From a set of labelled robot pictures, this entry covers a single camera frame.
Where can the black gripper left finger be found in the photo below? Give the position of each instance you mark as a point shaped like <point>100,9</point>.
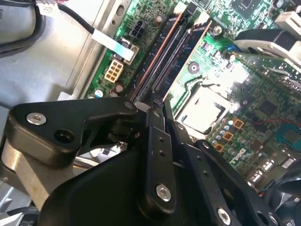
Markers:
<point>58,124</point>

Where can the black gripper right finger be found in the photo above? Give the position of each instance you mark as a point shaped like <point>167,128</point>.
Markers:
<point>211,179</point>

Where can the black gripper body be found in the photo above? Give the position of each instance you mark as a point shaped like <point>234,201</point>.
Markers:
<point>98,200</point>

